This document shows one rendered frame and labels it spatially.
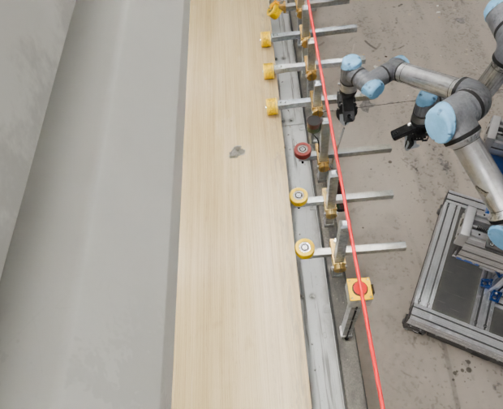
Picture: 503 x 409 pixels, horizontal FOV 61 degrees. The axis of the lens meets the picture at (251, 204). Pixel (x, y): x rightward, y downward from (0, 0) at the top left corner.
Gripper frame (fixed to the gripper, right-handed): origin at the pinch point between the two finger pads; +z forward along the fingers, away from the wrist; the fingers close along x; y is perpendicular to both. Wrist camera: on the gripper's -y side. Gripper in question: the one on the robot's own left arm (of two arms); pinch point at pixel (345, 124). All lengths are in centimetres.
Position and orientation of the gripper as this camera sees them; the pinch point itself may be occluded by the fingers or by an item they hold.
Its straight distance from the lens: 202.2
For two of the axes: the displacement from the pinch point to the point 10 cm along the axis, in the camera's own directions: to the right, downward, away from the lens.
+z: 1.0, 5.1, 8.5
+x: -9.9, 0.8, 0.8
